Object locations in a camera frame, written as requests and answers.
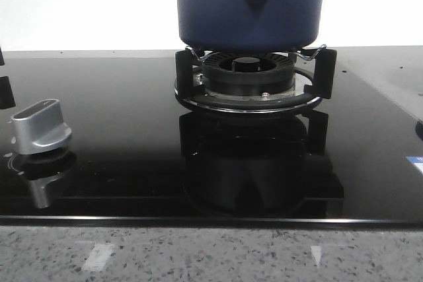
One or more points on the black gas burner head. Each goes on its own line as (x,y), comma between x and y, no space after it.
(248,74)

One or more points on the black pot support grate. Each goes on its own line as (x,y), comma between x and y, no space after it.
(313,82)

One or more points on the black left pot support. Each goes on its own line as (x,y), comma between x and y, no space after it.
(6,94)

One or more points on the black glass gas stove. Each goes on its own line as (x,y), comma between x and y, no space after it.
(138,158)

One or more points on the silver stove knob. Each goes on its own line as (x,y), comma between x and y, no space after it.
(40,128)

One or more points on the blue cooking pot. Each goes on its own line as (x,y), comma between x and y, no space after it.
(248,25)

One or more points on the blue white sticker label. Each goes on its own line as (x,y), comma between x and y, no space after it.
(417,162)

